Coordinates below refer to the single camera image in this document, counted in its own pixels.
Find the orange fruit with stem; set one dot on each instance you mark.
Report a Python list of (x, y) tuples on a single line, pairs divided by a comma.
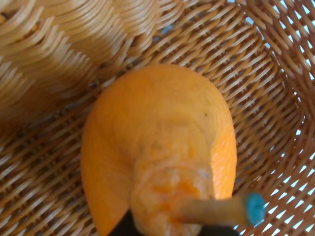
[(160, 142)]

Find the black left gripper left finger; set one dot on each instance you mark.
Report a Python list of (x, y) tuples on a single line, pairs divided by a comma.
[(125, 226)]

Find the orange wicker basket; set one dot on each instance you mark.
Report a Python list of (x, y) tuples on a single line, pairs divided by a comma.
[(57, 56)]

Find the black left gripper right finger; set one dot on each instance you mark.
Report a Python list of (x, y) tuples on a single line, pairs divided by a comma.
[(216, 230)]

